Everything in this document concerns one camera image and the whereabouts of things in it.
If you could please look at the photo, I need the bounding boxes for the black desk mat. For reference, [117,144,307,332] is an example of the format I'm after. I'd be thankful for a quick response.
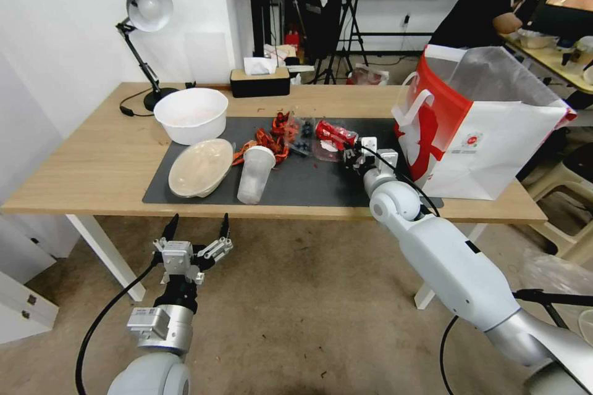
[141,115,445,209]

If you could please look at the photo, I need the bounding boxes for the black tissue box wooden lid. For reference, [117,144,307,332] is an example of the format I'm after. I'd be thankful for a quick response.
[229,56,292,99]

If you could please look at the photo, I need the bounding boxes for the large white paper bowl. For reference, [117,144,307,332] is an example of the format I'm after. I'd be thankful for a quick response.
[153,87,230,146]

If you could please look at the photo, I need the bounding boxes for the white food container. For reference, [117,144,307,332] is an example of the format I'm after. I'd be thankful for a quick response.
[515,28,560,49]

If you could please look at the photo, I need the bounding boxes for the white cabinet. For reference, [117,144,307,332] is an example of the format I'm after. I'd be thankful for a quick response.
[0,213,82,346]

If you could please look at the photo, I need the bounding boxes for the person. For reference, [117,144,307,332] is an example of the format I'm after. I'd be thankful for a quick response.
[427,0,553,51]

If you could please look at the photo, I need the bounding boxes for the black lamp cable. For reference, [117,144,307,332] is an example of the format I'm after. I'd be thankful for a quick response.
[119,88,156,118]

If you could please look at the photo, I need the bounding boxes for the red crayfish shell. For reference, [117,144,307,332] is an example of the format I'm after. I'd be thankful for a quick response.
[231,140,256,167]
[269,110,298,137]
[254,128,291,165]

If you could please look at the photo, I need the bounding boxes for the wooden desk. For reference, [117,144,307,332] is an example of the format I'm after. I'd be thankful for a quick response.
[503,33,593,91]

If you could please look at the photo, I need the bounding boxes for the disposable takeout box clear lid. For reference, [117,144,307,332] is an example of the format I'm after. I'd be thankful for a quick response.
[167,138,235,199]

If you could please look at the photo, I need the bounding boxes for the crushed red drink can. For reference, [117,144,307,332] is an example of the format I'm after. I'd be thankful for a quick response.
[314,119,360,147]

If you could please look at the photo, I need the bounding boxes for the clear plastic cup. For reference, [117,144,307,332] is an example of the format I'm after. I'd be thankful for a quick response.
[237,144,275,206]

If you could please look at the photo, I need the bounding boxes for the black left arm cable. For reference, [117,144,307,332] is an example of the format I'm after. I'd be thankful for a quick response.
[75,250,164,395]

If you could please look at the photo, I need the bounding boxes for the red and white plastic bag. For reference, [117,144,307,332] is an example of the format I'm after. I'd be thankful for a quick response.
[348,63,391,86]

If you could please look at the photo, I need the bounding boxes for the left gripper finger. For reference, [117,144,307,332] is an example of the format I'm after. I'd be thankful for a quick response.
[196,212,233,272]
[152,213,180,253]

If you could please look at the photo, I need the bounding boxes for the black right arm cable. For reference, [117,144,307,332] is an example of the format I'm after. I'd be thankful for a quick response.
[360,144,447,219]

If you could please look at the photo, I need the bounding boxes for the white and red delivery bag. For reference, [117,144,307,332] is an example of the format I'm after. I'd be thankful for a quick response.
[390,44,579,202]

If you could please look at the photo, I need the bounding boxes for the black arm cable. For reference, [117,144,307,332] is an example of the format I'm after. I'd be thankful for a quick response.
[360,144,447,219]
[75,250,164,395]

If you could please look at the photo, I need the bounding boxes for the clear plastic wrapper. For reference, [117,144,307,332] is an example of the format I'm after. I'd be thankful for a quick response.
[311,137,347,163]

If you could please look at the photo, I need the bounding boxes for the beige plastic stool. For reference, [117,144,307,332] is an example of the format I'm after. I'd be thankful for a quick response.
[527,153,593,262]

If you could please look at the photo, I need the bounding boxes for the clear box of blueberries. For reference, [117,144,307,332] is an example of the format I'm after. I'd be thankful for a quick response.
[288,116,317,159]

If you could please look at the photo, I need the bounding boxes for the black tripod stand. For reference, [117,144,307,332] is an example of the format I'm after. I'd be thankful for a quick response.
[314,0,371,86]

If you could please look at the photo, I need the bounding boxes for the wooden table with white legs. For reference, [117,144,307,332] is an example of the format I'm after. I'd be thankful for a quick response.
[0,81,549,310]

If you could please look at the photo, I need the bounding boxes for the black stand leg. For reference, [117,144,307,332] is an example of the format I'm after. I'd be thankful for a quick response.
[513,288,593,329]

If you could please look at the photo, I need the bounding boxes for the black desk lamp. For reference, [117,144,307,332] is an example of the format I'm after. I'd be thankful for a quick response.
[114,0,180,113]

